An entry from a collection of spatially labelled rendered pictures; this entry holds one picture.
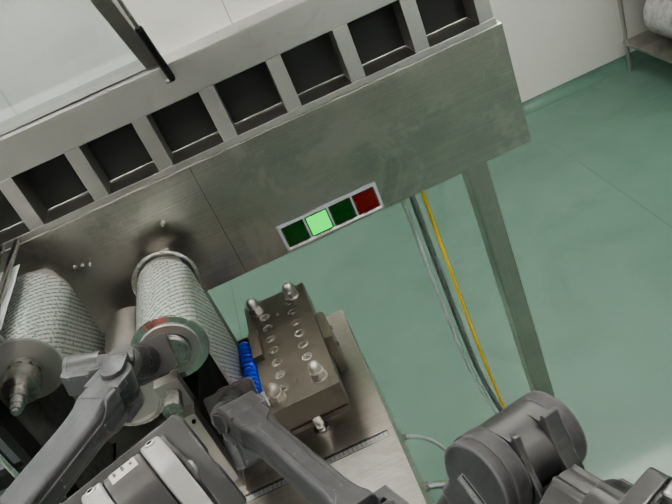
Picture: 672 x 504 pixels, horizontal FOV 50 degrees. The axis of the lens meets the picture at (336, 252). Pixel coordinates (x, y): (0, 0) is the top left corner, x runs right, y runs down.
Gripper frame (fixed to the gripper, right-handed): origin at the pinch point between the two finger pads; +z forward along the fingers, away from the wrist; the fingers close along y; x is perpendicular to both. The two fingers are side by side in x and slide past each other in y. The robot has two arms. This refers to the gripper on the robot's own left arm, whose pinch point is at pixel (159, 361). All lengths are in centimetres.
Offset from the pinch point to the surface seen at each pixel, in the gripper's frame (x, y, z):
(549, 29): 107, 205, 262
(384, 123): 30, 60, 23
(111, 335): 11.3, -12.2, 18.4
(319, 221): 18, 38, 33
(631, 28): 91, 253, 275
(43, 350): 10.5, -18.2, -2.1
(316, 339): -7.2, 26.4, 27.5
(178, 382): -4.7, 0.5, 5.0
